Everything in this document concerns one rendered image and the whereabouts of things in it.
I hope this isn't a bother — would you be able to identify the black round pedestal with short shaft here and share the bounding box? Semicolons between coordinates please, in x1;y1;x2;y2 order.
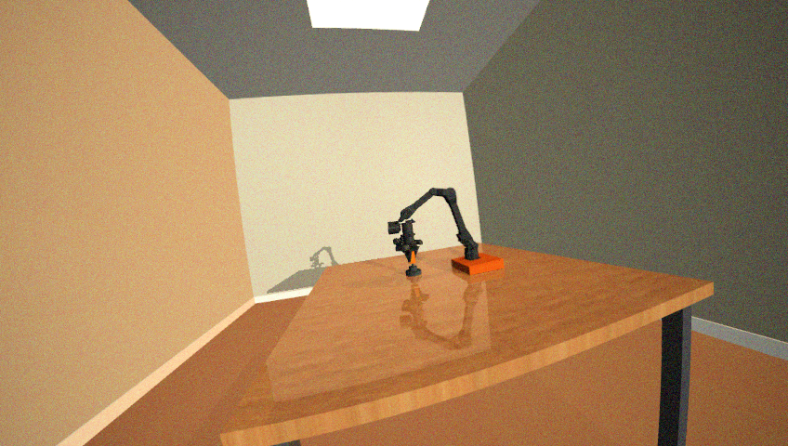
406;263;422;277

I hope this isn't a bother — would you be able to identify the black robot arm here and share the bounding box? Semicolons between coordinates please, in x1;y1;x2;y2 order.
387;187;481;260

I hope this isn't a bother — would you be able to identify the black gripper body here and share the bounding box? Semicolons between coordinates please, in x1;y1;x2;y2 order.
395;231;423;251

